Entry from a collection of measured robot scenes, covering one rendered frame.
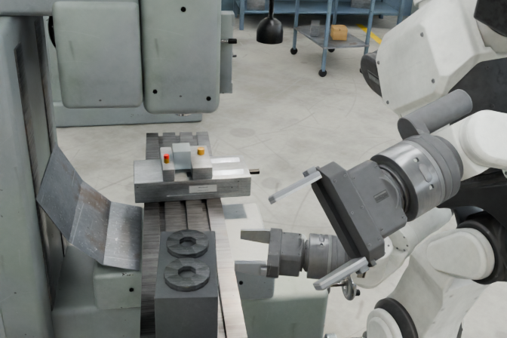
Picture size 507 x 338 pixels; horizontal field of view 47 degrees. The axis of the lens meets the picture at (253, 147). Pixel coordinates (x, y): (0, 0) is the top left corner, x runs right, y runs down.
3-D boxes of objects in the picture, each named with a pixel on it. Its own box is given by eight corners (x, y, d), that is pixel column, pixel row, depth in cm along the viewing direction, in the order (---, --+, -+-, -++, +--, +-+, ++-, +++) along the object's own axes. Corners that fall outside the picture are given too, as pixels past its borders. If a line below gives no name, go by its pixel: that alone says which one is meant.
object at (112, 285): (256, 231, 196) (257, 201, 191) (275, 300, 166) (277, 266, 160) (105, 238, 189) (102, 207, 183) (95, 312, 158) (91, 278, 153)
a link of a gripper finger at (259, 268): (235, 257, 109) (267, 260, 109) (234, 271, 111) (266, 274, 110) (233, 262, 108) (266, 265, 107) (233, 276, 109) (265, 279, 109)
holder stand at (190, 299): (214, 296, 137) (215, 225, 128) (217, 368, 117) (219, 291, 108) (162, 296, 135) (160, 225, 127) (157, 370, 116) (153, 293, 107)
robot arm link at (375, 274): (325, 288, 114) (383, 294, 113) (331, 260, 106) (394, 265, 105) (327, 240, 121) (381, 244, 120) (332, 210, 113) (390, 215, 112)
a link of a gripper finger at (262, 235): (240, 241, 119) (269, 244, 119) (240, 228, 118) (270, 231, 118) (241, 236, 121) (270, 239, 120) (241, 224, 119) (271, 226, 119)
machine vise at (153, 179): (241, 173, 191) (243, 142, 186) (250, 196, 178) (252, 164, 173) (134, 179, 184) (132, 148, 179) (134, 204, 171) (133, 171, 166)
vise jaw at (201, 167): (206, 155, 186) (206, 145, 184) (212, 179, 173) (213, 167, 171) (187, 157, 185) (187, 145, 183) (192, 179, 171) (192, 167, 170)
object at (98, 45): (144, 76, 161) (140, -20, 150) (142, 109, 140) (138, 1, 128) (74, 76, 158) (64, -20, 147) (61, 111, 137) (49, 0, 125)
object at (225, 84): (230, 88, 156) (232, 10, 146) (232, 93, 152) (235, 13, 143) (216, 88, 155) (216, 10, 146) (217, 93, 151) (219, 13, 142)
